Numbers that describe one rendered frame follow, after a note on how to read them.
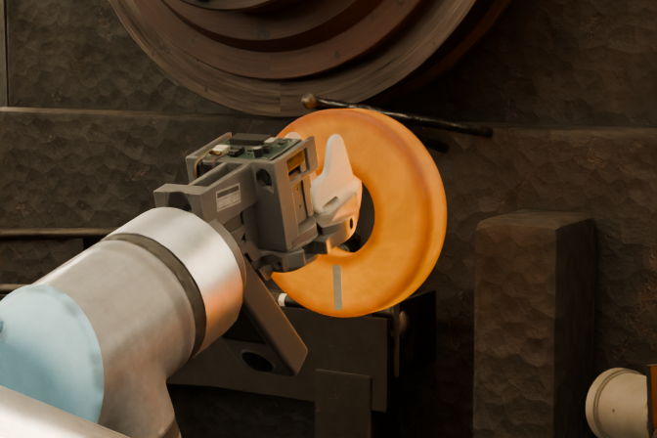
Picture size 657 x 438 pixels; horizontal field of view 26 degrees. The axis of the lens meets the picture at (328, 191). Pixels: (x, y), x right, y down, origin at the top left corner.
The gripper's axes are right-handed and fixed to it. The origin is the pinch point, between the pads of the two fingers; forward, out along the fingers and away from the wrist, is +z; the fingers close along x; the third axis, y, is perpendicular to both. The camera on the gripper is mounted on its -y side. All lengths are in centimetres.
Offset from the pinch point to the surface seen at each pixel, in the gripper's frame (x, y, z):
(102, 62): 51, -2, 35
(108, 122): 46, -6, 28
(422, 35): 3.1, 5.6, 21.0
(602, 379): -15.9, -18.1, 7.9
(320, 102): 8.4, 2.6, 11.5
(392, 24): 5.1, 7.0, 19.6
